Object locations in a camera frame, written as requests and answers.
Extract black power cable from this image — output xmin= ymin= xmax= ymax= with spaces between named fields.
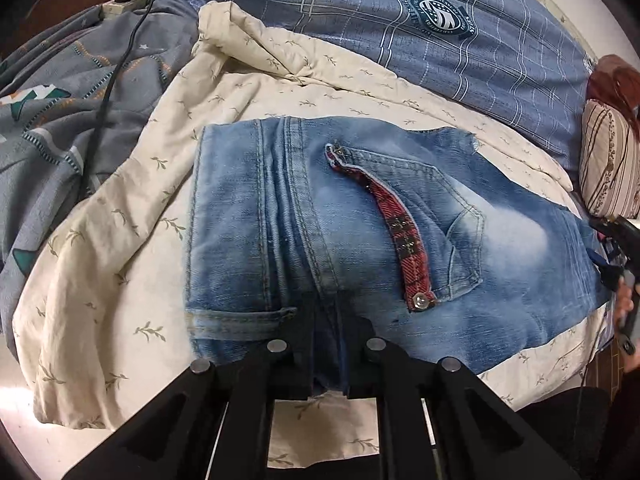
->
xmin=94 ymin=0 xmax=153 ymax=181

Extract brown cloth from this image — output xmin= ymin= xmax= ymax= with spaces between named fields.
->
xmin=586 ymin=54 xmax=640 ymax=121

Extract striped beige pillow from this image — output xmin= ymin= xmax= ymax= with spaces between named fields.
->
xmin=580 ymin=99 xmax=640 ymax=221

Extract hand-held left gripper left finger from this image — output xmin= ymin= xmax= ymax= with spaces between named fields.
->
xmin=62 ymin=309 xmax=319 ymax=480

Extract cream leaf-print blanket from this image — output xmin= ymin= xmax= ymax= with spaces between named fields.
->
xmin=12 ymin=1 xmax=608 ymax=468

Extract grey patterned bed sheet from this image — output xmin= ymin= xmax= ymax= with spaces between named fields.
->
xmin=0 ymin=0 xmax=201 ymax=336

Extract blue denim pants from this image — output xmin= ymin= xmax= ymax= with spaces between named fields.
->
xmin=184 ymin=116 xmax=612 ymax=395

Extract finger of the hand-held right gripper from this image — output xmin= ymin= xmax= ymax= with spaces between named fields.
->
xmin=589 ymin=215 xmax=640 ymax=256
xmin=592 ymin=250 xmax=623 ymax=291

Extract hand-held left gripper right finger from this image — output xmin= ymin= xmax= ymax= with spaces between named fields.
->
xmin=345 ymin=322 xmax=581 ymax=480

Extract blue plaid quilt with emblem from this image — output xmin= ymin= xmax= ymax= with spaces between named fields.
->
xmin=150 ymin=0 xmax=598 ymax=173

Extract white power strip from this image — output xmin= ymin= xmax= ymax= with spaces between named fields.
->
xmin=99 ymin=0 xmax=151 ymax=17

